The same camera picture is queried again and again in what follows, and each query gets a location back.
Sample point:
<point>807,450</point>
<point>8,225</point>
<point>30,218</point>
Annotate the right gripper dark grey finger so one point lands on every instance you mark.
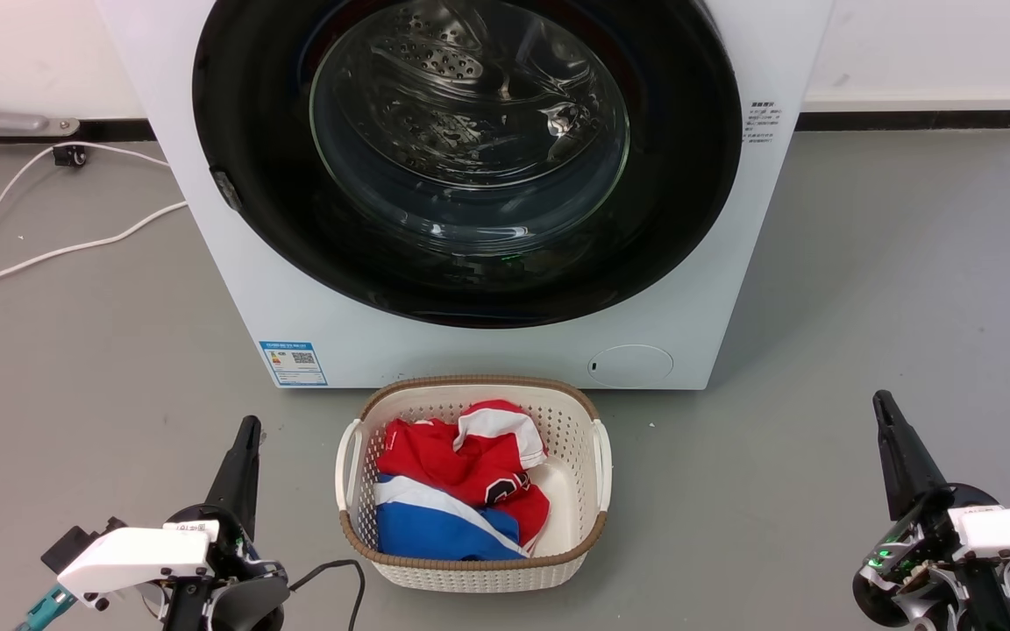
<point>904,456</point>

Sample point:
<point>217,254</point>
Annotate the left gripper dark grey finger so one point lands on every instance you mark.
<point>238,478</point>

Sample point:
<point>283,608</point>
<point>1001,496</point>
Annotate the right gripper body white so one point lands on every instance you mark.
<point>987,530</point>

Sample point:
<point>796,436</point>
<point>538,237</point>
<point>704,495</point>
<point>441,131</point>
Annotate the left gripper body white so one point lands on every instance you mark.
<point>137,554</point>

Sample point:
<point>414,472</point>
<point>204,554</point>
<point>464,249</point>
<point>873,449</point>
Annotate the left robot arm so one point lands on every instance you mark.
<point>233,609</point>

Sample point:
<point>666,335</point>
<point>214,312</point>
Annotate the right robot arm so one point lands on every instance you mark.
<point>1009,605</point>

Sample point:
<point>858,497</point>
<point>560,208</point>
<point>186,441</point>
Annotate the white front-load washing machine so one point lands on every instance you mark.
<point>733,298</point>

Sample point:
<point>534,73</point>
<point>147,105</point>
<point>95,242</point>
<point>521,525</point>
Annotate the black round washer door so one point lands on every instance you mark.
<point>259,175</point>

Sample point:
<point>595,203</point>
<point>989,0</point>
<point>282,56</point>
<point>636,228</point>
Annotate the teal connector piece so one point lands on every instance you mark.
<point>45,609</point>

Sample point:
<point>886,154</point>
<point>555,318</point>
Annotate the blue energy label sticker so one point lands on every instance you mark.
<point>293,364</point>

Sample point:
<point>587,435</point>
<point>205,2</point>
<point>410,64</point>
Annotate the blue and white garment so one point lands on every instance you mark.
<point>426,526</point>

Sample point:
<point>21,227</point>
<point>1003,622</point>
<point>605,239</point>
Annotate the red and white garment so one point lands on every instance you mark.
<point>435,460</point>

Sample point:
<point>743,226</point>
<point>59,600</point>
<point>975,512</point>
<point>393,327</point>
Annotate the round white filter cover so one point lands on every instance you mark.
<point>632,365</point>

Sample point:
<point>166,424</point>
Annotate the white perforated laundry basket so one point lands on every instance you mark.
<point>571,491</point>

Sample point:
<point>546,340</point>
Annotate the black baseboard strip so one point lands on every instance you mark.
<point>119,131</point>
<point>917,120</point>

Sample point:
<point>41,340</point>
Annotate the black text sticker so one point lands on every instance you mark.
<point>763,123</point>

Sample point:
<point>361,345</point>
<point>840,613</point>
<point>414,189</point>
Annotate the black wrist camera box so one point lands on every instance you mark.
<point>75,543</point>

